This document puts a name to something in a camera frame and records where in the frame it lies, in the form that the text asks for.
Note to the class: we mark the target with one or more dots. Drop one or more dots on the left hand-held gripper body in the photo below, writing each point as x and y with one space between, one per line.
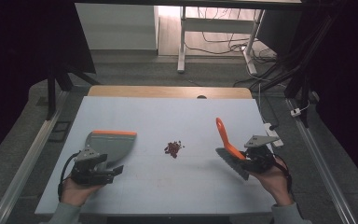
87 168

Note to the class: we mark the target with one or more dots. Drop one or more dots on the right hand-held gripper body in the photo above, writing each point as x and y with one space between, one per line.
262 155

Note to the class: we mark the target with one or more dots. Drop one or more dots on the grey dustpan with orange edge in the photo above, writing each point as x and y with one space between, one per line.
115 146

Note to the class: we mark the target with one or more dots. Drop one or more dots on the orange brush with grey bristles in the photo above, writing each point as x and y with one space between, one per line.
223 133

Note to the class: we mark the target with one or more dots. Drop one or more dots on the pile of red crumbs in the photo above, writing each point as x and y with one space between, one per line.
173 148

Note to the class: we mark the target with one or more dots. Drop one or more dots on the person's left hand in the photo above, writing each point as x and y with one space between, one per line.
74 194

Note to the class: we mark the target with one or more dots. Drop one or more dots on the person's right hand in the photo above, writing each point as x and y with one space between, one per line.
276 183

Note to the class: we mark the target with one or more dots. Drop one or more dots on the white power strip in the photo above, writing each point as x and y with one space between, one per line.
275 137

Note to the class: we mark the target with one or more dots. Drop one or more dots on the black plug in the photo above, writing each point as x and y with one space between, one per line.
273 127

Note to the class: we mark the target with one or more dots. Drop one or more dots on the small white adapter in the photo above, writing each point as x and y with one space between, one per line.
296 112

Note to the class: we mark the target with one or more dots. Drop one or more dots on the wooden table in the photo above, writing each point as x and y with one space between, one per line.
136 91

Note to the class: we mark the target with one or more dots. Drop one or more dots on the black metal stand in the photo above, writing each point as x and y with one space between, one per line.
52 90

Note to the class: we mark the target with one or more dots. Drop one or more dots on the white cabinet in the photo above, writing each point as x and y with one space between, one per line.
118 26

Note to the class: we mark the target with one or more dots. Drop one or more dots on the aluminium rail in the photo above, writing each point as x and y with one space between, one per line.
28 161
320 161

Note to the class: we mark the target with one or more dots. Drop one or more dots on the white desk frame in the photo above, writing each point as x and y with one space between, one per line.
214 25

